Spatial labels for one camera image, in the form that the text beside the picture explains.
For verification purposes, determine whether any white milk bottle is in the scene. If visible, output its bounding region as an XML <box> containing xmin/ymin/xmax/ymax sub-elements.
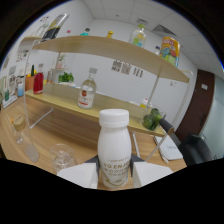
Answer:
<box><xmin>97</xmin><ymin>108</ymin><xmax>133</xmax><ymax>190</ymax></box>

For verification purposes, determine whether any clear bottle cork lid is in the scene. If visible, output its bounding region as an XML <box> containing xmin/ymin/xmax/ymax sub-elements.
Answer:
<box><xmin>12</xmin><ymin>114</ymin><xmax>40</xmax><ymax>163</ymax></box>

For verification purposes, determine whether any yellow red lidded cup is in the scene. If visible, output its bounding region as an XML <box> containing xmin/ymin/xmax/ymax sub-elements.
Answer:
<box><xmin>139</xmin><ymin>98</ymin><xmax>149</xmax><ymax>109</ymax></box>

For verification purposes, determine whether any clear glass with ice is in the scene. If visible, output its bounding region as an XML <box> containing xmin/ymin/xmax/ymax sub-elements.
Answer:
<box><xmin>49</xmin><ymin>143</ymin><xmax>78</xmax><ymax>174</ymax></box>

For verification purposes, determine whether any white notebook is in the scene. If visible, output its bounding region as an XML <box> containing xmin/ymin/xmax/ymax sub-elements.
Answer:
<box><xmin>153</xmin><ymin>133</ymin><xmax>184</xmax><ymax>162</ymax></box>

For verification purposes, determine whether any bowl of green limes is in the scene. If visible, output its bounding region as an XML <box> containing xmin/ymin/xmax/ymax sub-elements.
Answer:
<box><xmin>140</xmin><ymin>107</ymin><xmax>164</xmax><ymax>132</ymax></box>

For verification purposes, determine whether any black armchair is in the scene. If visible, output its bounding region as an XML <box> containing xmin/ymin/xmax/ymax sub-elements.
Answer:
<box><xmin>181</xmin><ymin>133</ymin><xmax>214</xmax><ymax>167</ymax></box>

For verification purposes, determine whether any clear bottle red label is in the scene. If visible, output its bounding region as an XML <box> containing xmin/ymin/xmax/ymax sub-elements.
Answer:
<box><xmin>77</xmin><ymin>67</ymin><xmax>98</xmax><ymax>110</ymax></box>

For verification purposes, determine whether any brown door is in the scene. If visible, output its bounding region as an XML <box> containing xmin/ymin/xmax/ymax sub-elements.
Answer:
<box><xmin>174</xmin><ymin>68</ymin><xmax>216</xmax><ymax>143</ymax></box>

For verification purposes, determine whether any green potted plant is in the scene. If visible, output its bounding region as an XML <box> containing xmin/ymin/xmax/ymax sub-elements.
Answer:
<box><xmin>58</xmin><ymin>71</ymin><xmax>75</xmax><ymax>84</ymax></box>

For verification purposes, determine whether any red liquid bottle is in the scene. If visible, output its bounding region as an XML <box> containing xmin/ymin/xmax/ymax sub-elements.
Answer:
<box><xmin>32</xmin><ymin>63</ymin><xmax>45</xmax><ymax>95</ymax></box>

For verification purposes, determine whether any orange basket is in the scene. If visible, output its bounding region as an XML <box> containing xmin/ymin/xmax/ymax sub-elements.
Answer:
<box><xmin>24</xmin><ymin>73</ymin><xmax>36</xmax><ymax>92</ymax></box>

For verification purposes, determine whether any teal bottle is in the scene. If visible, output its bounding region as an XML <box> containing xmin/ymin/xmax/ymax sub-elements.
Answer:
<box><xmin>79</xmin><ymin>27</ymin><xmax>91</xmax><ymax>37</ymax></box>

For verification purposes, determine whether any black yellow snack bag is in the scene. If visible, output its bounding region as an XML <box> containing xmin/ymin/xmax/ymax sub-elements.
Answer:
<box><xmin>40</xmin><ymin>13</ymin><xmax>69</xmax><ymax>43</ymax></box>

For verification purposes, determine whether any dark handled tool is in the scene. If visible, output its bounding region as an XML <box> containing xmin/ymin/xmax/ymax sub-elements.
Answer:
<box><xmin>158</xmin><ymin>117</ymin><xmax>175</xmax><ymax>136</ymax></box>

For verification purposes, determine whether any white frame wooden shelf rack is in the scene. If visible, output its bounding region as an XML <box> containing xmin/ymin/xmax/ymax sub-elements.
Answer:
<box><xmin>23</xmin><ymin>34</ymin><xmax>194</xmax><ymax>163</ymax></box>

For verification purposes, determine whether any wooden wall shelf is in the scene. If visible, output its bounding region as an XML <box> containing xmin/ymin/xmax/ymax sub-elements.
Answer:
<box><xmin>19</xmin><ymin>35</ymin><xmax>43</xmax><ymax>44</ymax></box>

